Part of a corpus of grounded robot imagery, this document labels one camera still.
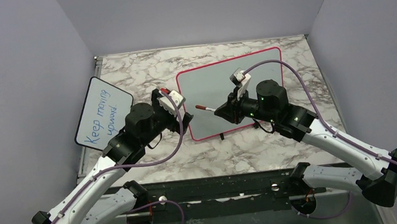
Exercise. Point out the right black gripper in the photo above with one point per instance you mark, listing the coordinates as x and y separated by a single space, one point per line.
230 111

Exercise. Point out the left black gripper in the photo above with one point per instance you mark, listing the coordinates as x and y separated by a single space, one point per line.
175 125

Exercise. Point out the brown marker cap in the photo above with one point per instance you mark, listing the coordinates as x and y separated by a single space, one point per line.
200 107

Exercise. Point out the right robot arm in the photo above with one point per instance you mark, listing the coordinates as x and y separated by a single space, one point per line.
372 171

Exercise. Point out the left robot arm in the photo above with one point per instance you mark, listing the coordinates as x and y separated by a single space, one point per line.
143 124

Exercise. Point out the pink framed whiteboard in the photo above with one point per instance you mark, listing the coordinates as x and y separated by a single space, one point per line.
209 86

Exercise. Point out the black framed written whiteboard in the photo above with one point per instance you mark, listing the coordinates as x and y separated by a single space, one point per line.
103 114

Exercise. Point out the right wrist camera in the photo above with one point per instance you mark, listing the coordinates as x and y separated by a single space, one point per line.
241 81

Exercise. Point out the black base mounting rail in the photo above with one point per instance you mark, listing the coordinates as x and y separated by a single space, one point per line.
220 196

